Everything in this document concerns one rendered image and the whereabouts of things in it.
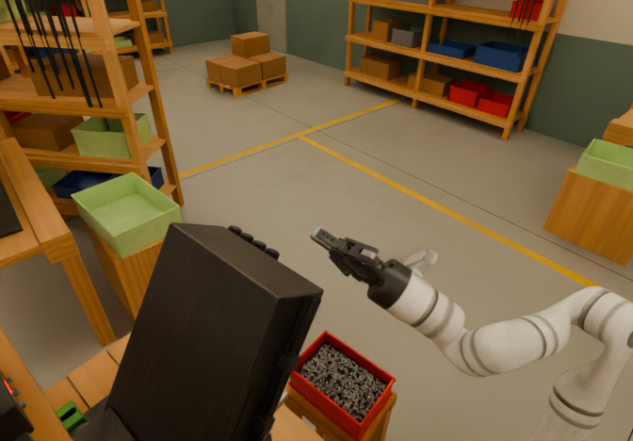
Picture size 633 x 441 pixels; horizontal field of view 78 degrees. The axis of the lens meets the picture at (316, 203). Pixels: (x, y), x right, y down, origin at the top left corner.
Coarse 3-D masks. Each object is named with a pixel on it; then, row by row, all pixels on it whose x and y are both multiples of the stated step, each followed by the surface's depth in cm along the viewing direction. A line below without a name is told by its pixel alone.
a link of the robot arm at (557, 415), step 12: (552, 396) 81; (552, 408) 81; (564, 408) 78; (540, 420) 86; (552, 420) 81; (564, 420) 79; (576, 420) 77; (588, 420) 76; (540, 432) 85; (552, 432) 81; (564, 432) 79; (576, 432) 78; (588, 432) 78
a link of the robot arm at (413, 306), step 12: (420, 252) 63; (432, 252) 60; (408, 264) 64; (420, 264) 60; (432, 264) 59; (420, 276) 61; (408, 288) 58; (420, 288) 58; (432, 288) 60; (408, 300) 57; (420, 300) 58; (432, 300) 58; (396, 312) 59; (408, 312) 58; (420, 312) 58
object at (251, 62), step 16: (256, 32) 694; (240, 48) 663; (256, 48) 673; (208, 64) 648; (224, 64) 629; (240, 64) 630; (256, 64) 638; (272, 64) 664; (208, 80) 661; (224, 80) 635; (240, 80) 623; (256, 80) 651; (240, 96) 634
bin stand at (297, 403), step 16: (288, 384) 145; (288, 400) 144; (304, 400) 140; (304, 416) 141; (320, 416) 135; (384, 416) 144; (320, 432) 189; (336, 432) 131; (368, 432) 131; (384, 432) 154
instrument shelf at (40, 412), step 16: (0, 336) 74; (0, 352) 71; (16, 352) 72; (0, 368) 69; (16, 368) 69; (16, 384) 66; (32, 384) 66; (32, 400) 64; (32, 416) 62; (48, 416) 62; (48, 432) 60; (64, 432) 60
